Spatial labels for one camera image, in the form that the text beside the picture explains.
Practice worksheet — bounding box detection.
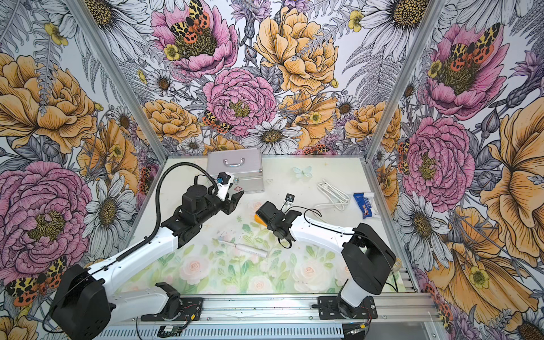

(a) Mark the white electric toothbrush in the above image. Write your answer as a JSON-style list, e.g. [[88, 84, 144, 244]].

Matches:
[[217, 239, 269, 259]]

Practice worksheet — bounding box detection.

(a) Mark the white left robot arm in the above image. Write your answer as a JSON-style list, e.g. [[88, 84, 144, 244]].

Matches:
[[47, 172, 243, 339]]

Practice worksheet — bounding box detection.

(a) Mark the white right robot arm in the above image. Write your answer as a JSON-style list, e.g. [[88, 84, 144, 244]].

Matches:
[[256, 201, 397, 321]]

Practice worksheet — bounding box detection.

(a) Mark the orange power strip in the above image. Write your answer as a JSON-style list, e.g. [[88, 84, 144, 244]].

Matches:
[[254, 215, 265, 225]]

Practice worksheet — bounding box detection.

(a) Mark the silver aluminium first-aid case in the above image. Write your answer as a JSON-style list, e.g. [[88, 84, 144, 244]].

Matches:
[[207, 149, 264, 194]]

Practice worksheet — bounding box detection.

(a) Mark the blue snack packet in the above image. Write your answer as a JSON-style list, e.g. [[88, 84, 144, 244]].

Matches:
[[353, 192, 378, 219]]

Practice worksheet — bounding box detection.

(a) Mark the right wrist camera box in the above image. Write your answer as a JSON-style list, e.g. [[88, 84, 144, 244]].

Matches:
[[281, 194, 295, 212]]

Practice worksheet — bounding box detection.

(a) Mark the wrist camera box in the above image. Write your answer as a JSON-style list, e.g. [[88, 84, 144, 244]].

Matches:
[[216, 172, 234, 201], [281, 194, 295, 212]]

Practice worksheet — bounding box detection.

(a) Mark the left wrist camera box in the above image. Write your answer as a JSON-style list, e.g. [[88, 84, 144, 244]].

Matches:
[[216, 172, 234, 201]]

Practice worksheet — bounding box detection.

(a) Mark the white coiled power cable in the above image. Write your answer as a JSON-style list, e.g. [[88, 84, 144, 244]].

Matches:
[[314, 179, 351, 212]]

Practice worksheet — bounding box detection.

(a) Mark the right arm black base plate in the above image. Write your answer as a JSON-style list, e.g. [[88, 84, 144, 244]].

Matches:
[[311, 296, 378, 320]]

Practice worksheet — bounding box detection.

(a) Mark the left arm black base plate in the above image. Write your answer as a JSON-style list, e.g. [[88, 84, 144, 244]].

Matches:
[[140, 282, 203, 322]]

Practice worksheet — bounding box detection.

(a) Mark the aluminium front rail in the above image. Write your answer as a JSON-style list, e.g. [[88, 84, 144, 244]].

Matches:
[[97, 293, 448, 339]]

